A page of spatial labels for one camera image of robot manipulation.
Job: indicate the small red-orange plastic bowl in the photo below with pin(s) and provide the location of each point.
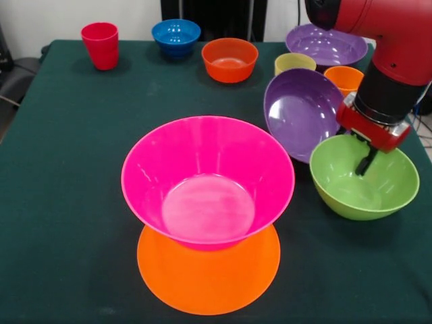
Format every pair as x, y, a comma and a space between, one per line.
229, 64

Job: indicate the red plastic cup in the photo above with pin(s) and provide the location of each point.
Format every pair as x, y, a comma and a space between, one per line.
99, 47

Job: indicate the black office chair base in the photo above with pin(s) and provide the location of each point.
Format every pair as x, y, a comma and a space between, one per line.
20, 74

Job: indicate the orange plastic cup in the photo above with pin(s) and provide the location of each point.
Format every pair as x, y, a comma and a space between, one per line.
346, 79

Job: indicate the yellow plastic cup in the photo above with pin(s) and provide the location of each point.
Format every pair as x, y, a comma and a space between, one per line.
293, 62

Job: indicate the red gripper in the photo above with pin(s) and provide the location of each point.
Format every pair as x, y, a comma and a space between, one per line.
371, 131

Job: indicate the purple plastic bowl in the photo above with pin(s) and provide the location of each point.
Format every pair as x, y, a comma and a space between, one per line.
300, 114
324, 47

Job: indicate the dark green table cloth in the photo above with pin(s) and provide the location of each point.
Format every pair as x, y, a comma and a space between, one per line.
67, 168

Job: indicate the large orange plastic bowl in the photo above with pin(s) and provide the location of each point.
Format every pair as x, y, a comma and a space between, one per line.
209, 280

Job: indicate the small blue plastic bowl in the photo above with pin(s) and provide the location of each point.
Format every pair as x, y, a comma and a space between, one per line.
175, 37

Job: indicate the green plastic bowl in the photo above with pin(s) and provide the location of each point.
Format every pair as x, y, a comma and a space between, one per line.
354, 199

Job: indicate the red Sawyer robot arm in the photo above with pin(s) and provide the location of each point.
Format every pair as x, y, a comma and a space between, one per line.
388, 50

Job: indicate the large pink plastic bowl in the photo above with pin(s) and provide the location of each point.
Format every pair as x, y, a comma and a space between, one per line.
202, 168

